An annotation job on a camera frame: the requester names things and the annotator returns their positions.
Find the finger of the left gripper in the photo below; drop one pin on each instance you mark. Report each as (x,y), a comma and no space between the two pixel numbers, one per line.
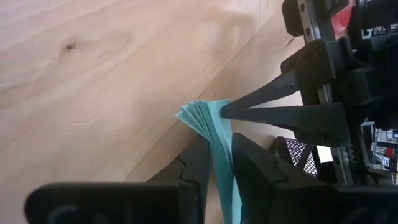
(311,121)
(311,68)

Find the blue sticky note pad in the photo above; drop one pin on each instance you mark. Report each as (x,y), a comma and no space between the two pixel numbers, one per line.
(217,140)

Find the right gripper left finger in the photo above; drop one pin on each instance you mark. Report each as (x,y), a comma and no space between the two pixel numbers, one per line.
(192,168)

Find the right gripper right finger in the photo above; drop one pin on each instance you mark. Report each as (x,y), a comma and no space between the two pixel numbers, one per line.
(255,174)

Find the black mesh desk organizer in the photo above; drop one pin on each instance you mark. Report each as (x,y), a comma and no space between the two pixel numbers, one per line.
(298,152)

